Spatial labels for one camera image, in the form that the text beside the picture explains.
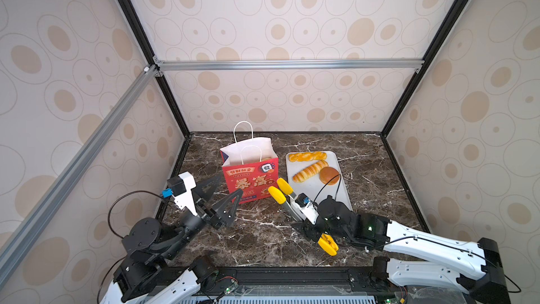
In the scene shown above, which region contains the red paper gift bag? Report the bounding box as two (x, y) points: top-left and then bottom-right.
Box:
(220, 129), (278, 204)

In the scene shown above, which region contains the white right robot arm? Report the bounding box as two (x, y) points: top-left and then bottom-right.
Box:
(269, 179), (510, 303)

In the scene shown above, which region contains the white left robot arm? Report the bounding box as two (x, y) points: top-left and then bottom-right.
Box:
(98, 173), (243, 303)

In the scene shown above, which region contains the long striped bread roll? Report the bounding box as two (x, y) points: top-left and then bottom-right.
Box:
(292, 160), (329, 183)

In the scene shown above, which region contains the long twisted bread top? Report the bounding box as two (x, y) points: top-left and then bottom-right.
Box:
(288, 151), (327, 162)

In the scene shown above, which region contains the white rectangular tray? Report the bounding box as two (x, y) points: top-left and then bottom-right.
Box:
(286, 151), (353, 211)

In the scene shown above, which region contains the round brown bun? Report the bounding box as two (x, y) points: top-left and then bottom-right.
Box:
(319, 167), (341, 186)

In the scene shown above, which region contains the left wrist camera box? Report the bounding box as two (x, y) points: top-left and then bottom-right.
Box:
(162, 173), (198, 216)

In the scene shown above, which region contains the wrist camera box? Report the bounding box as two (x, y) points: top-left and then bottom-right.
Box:
(295, 193), (319, 225)
(162, 173), (198, 216)

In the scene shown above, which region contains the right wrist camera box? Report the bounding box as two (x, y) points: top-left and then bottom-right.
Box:
(295, 193), (319, 225)

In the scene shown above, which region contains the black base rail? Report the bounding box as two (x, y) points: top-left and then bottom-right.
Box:
(159, 265), (423, 304)

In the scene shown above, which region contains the horizontal aluminium rail back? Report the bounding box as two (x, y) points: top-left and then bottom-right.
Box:
(157, 59), (424, 71)

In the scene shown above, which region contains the diagonal aluminium rail left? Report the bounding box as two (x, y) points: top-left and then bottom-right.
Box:
(1, 65), (158, 287)

